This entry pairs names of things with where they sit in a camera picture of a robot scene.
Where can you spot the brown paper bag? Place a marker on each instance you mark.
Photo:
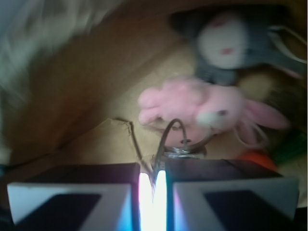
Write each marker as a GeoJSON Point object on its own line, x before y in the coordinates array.
{"type": "Point", "coordinates": [56, 85]}

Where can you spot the pink plush bunny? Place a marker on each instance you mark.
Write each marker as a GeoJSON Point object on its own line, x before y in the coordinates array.
{"type": "Point", "coordinates": [202, 105]}

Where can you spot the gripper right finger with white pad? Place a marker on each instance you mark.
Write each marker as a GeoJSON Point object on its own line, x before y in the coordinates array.
{"type": "Point", "coordinates": [228, 195]}

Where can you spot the grey plush bunny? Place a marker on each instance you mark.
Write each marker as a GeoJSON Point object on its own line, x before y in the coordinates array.
{"type": "Point", "coordinates": [238, 37]}

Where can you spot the orange toy carrot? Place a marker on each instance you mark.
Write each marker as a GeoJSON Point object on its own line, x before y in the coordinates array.
{"type": "Point", "coordinates": [292, 146]}

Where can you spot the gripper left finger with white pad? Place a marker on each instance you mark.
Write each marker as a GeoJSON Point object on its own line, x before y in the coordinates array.
{"type": "Point", "coordinates": [79, 198]}

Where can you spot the silver keys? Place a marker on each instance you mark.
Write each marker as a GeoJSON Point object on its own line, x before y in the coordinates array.
{"type": "Point", "coordinates": [179, 141]}

